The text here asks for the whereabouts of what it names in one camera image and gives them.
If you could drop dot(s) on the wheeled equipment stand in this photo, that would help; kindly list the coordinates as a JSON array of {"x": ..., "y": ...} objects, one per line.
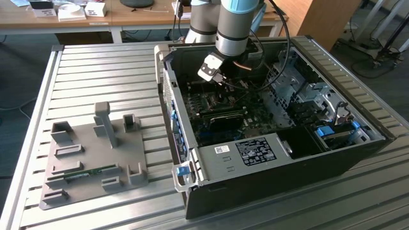
[{"x": 385, "y": 51}]

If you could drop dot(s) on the pale blue teach pendant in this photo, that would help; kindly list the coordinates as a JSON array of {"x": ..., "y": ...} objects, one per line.
[{"x": 258, "y": 16}]

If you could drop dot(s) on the white printed box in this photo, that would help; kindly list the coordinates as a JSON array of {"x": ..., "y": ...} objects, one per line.
[
  {"x": 94, "y": 10},
  {"x": 44, "y": 12}
]

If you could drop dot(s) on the green motherboard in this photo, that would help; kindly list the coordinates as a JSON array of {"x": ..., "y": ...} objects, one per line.
[{"x": 255, "y": 112}]

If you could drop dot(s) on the grey parts rack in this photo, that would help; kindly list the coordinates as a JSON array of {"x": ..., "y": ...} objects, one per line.
[{"x": 92, "y": 153}]

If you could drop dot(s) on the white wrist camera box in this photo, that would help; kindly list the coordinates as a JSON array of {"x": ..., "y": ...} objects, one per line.
[{"x": 209, "y": 68}]

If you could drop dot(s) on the green RAM stick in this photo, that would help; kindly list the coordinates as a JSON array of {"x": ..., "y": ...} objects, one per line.
[{"x": 82, "y": 174}]

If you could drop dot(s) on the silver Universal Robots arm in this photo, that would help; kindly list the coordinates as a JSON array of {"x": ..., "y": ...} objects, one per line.
[{"x": 233, "y": 28}]

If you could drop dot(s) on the blue disk carrier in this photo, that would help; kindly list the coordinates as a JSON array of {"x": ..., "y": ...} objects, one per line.
[{"x": 323, "y": 132}]

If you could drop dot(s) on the metal drive cage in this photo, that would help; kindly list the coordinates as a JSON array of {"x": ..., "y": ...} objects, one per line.
[{"x": 283, "y": 88}]

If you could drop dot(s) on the black graphics card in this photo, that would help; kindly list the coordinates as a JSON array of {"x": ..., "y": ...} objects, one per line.
[{"x": 225, "y": 123}]

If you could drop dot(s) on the open black PC case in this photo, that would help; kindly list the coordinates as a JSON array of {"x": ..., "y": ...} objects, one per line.
[{"x": 271, "y": 187}]

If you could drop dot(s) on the dark round object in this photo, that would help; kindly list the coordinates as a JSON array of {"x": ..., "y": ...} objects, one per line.
[{"x": 137, "y": 3}]

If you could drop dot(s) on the copper coloured curved tube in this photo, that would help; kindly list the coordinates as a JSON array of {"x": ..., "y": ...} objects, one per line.
[{"x": 241, "y": 66}]

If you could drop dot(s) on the black RAM slot row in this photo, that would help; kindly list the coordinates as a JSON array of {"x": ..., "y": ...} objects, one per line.
[{"x": 219, "y": 112}]

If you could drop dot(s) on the wooden cabinet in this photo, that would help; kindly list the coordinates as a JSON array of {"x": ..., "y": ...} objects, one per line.
[{"x": 325, "y": 24}]

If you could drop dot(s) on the pale blue paper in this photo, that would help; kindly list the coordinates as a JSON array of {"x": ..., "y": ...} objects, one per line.
[{"x": 18, "y": 2}]

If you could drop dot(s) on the blue expansion slot clip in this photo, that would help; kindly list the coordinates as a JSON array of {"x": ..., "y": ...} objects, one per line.
[{"x": 174, "y": 115}]

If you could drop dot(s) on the small black device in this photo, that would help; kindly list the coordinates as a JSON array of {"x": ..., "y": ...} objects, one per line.
[{"x": 41, "y": 4}]

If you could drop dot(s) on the CPU socket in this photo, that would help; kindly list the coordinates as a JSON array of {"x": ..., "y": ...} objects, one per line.
[{"x": 213, "y": 102}]

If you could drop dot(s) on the grey power supply unit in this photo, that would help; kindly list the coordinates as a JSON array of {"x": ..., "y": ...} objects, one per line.
[{"x": 219, "y": 165}]

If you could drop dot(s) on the blue latch tab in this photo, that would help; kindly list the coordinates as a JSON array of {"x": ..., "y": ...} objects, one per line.
[{"x": 181, "y": 171}]

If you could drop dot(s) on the white round dish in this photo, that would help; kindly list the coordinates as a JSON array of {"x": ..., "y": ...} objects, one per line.
[{"x": 72, "y": 13}]

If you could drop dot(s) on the wooden desk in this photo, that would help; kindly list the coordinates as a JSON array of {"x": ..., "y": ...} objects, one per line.
[{"x": 128, "y": 14}]

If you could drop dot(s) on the small blue clip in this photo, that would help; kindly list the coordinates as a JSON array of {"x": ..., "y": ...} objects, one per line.
[{"x": 355, "y": 125}]

